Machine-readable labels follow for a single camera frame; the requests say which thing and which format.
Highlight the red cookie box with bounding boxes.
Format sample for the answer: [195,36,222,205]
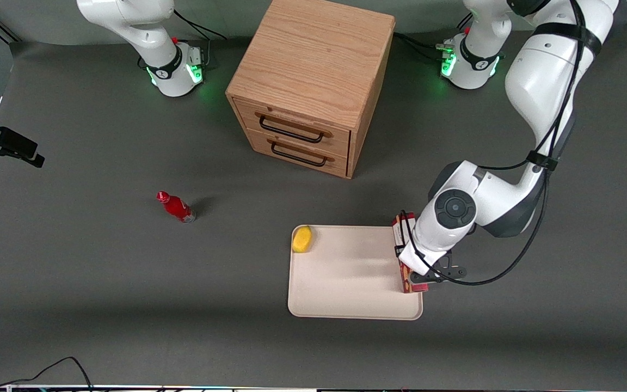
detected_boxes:
[392,212,429,295]

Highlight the beige plastic tray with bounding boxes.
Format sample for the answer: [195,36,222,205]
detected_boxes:
[287,225,424,321]

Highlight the yellow lemon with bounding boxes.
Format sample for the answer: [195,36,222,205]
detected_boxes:
[292,225,314,254]

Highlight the oak wooden drawer cabinet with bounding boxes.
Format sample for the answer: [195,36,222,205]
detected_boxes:
[225,0,396,180]

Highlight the red plastic bottle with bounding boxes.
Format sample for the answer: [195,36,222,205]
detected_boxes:
[156,191,196,224]

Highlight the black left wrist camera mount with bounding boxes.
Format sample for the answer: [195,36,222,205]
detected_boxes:
[434,252,468,281]

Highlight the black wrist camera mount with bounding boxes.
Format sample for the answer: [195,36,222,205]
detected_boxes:
[0,93,46,168]
[434,252,468,281]

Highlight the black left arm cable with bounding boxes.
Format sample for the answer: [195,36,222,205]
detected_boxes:
[399,0,587,287]

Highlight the narrow black drawer handle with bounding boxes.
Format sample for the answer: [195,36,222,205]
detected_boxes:
[266,137,335,168]

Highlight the wooden drawer with narrow handle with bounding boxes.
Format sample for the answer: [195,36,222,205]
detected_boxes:
[245,128,349,178]

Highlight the wide black drawer handle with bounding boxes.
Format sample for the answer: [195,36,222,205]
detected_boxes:
[254,111,334,144]

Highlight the wooden drawer with wide handle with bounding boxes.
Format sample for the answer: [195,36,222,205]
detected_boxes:
[232,97,352,159]

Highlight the black left arm base cables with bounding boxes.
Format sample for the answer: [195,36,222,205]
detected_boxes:
[394,15,475,62]

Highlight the black arm base cables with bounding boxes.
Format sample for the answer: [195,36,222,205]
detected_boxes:
[172,9,228,69]
[394,15,475,62]

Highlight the black right arm base cables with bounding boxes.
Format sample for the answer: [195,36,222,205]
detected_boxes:
[172,9,228,69]

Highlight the black cable at table edge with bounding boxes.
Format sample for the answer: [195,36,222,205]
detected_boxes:
[0,356,94,392]

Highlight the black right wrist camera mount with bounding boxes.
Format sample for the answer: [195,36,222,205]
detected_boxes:
[0,93,46,168]

